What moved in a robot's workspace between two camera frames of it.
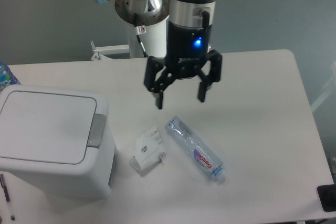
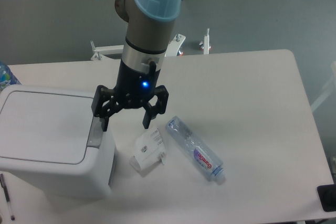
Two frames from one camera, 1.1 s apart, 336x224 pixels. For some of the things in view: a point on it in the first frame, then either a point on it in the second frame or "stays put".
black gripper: (187, 46) -> (134, 89)
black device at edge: (327, 194) stays put
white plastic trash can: (57, 141) stays put
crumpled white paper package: (149, 150) stays put
